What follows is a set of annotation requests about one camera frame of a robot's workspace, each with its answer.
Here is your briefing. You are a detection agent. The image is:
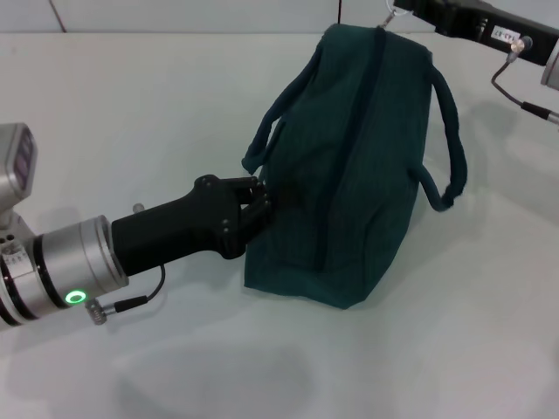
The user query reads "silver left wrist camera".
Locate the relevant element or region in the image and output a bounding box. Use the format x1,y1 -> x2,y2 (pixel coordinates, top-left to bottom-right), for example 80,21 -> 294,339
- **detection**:
0,123 -> 37,245

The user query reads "dark teal zippered lunch bag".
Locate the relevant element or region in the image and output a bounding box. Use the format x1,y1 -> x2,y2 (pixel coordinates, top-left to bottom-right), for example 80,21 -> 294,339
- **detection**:
242,24 -> 469,310

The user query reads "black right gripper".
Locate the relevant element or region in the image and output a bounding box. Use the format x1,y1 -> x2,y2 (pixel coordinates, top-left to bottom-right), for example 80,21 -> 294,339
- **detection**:
392,0 -> 559,66

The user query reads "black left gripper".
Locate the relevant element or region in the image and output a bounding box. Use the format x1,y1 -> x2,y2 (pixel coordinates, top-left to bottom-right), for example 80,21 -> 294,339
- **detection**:
111,174 -> 281,278

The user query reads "grey right arm cable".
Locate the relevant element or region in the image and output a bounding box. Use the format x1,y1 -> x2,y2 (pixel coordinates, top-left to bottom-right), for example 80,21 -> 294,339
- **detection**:
491,37 -> 559,130

